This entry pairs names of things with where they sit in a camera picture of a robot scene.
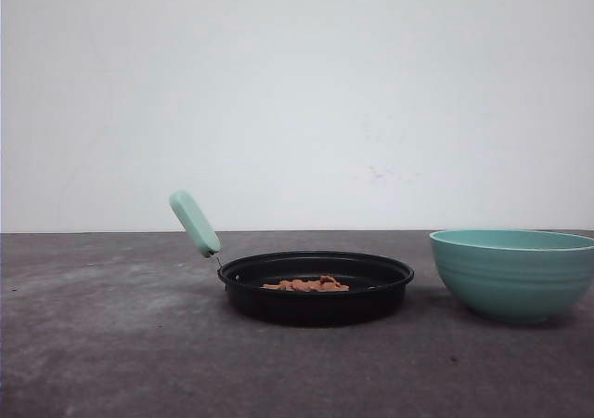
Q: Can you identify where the pile of brown beef cubes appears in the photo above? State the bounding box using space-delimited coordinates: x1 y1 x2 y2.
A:
262 275 350 293

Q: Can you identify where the black frying pan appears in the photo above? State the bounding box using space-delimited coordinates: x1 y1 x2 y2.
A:
168 190 415 329

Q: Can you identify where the mint green ribbed bowl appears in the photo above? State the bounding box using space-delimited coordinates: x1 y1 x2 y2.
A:
429 229 593 323

